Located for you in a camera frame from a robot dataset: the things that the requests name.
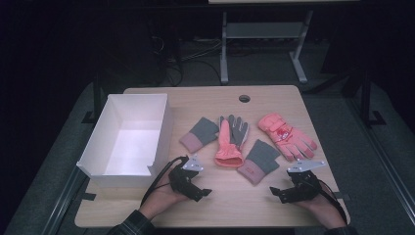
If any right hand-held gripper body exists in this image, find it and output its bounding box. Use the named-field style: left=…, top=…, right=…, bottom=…
left=284, top=159, right=327, bottom=204

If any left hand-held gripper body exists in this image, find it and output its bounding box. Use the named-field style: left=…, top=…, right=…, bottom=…
left=167, top=154, right=205, bottom=200

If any grey pink fingerless glove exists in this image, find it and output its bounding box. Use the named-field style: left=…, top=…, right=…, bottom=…
left=178, top=117, right=220, bottom=155
left=236, top=139, right=281, bottom=187

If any pink glove with grey palm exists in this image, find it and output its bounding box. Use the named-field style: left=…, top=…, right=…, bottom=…
left=214, top=114, right=251, bottom=169

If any white box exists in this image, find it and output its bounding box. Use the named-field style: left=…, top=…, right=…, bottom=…
left=75, top=93, right=174, bottom=189

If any person's left hand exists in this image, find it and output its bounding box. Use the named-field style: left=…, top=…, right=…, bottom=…
left=139, top=169, right=191, bottom=220

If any person's right hand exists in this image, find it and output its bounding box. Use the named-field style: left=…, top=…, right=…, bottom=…
left=293, top=180, right=347, bottom=230

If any pink padded ski glove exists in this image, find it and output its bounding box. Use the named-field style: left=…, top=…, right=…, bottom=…
left=257, top=113, right=318, bottom=163

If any black stand leg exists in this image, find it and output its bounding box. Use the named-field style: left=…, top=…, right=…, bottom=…
left=81, top=71, right=106, bottom=125
left=357, top=67, right=388, bottom=129

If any grey metal stand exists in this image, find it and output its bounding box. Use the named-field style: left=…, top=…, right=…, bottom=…
left=219, top=9, right=314, bottom=86

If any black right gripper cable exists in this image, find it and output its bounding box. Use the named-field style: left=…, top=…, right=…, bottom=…
left=317, top=182, right=349, bottom=226

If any grey metal floor rail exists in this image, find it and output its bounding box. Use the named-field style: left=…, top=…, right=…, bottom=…
left=41, top=165, right=90, bottom=235
left=346, top=97, right=415, bottom=227

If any bundle of floor cables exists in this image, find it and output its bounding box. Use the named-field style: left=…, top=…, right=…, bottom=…
left=150, top=34, right=223, bottom=88

